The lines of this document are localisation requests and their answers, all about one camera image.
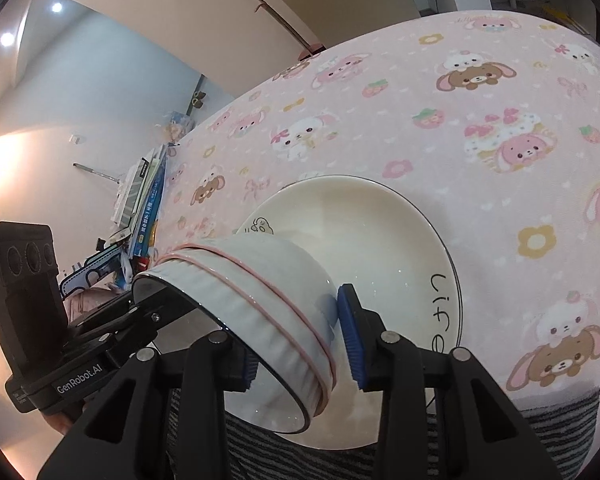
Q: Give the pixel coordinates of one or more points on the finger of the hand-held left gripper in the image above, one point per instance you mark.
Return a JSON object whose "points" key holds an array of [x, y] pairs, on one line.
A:
{"points": [[135, 332], [105, 315]]}

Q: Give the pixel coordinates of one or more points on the thin metal rod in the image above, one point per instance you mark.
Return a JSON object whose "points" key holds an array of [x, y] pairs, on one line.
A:
{"points": [[95, 171]]}

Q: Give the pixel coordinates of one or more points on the white wall switch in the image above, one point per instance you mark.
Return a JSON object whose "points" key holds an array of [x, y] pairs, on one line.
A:
{"points": [[78, 138]]}

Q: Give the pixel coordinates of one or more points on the person's striped clothing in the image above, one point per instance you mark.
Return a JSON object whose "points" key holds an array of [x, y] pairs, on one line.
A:
{"points": [[480, 440]]}

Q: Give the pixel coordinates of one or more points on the white plate small cartoon print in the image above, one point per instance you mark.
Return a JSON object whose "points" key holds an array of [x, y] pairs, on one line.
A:
{"points": [[370, 230]]}

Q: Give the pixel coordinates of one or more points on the stack of books and papers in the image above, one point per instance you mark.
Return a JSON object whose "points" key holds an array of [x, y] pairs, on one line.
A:
{"points": [[156, 170]]}

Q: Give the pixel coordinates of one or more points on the blue book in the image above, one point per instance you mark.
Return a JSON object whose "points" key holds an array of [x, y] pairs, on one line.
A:
{"points": [[150, 220]]}

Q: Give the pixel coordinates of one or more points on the white ribbed bowl dark rim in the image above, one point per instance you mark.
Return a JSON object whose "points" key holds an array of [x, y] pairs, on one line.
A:
{"points": [[220, 300]]}

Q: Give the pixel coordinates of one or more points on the blue cartoon cardboard cutout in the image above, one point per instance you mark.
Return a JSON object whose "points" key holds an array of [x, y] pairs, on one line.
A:
{"points": [[92, 270]]}

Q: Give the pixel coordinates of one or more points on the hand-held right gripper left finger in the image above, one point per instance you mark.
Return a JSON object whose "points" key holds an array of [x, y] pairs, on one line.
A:
{"points": [[251, 372]]}

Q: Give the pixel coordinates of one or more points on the round ceiling light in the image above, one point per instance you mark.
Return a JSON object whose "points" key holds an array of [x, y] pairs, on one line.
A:
{"points": [[56, 7], [7, 38]]}

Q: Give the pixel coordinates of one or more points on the beige refrigerator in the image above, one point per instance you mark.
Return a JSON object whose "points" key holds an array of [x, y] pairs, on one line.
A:
{"points": [[340, 0]]}

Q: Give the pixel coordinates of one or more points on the pink bag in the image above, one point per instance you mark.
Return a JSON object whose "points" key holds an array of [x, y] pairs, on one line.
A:
{"points": [[90, 302]]}

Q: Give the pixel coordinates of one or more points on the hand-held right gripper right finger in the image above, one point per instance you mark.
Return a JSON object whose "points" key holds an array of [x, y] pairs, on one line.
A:
{"points": [[352, 340]]}

